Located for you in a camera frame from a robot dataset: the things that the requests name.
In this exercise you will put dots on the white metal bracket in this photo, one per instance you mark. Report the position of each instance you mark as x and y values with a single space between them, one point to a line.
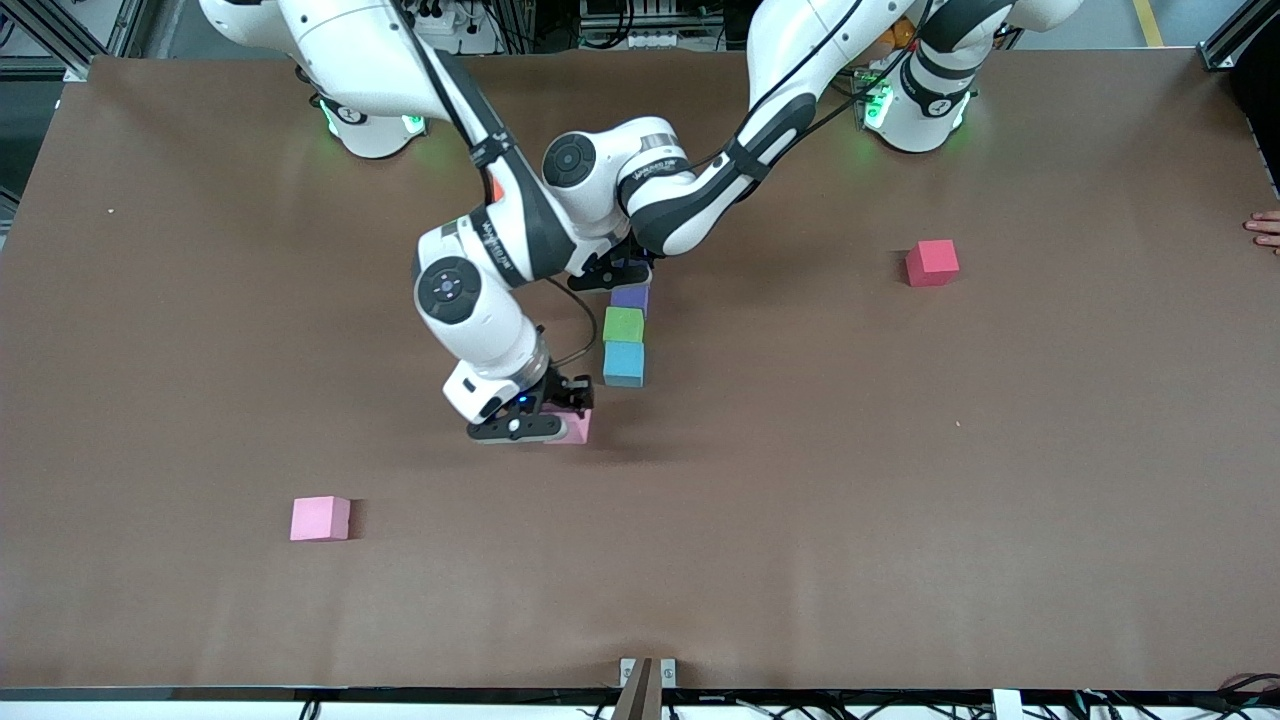
626 670

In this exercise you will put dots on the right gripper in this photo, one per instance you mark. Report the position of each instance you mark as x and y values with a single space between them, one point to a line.
563 389

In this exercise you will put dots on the pink foam cube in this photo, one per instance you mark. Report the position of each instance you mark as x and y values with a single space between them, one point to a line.
320 518
579 428

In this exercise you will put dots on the purple foam cube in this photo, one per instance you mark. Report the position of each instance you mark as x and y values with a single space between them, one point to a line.
632 298

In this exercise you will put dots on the aluminium frame strut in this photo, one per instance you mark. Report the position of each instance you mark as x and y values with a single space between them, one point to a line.
45 35

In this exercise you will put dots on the white power strip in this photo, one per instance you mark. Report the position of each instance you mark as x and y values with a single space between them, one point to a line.
455 25

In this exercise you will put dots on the orange foam cube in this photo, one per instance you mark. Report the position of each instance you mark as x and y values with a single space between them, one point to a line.
497 187

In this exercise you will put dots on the teal foam cube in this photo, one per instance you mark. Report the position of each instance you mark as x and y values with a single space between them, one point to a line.
624 364

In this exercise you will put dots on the red foam cube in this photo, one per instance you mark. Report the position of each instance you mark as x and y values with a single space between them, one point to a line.
932 262

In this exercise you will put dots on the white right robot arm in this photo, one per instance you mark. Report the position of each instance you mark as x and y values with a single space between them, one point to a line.
470 310

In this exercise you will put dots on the green foam cube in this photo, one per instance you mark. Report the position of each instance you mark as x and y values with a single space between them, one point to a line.
624 324

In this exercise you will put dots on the bare person hand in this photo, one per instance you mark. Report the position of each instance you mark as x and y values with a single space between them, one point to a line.
1268 230

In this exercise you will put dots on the black table edge rail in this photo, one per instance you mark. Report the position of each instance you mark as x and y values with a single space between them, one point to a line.
300 693

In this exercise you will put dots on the grey power strip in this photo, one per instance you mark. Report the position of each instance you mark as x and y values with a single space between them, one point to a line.
640 40

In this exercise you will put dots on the black frame strut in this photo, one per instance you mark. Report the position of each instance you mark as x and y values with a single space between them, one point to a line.
1240 30

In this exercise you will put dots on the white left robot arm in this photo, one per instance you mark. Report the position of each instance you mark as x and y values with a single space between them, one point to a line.
680 200

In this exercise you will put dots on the brown table cover mat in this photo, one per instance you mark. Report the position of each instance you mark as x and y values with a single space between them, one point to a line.
800 520

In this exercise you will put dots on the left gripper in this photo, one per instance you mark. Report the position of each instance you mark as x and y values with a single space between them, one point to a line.
617 271

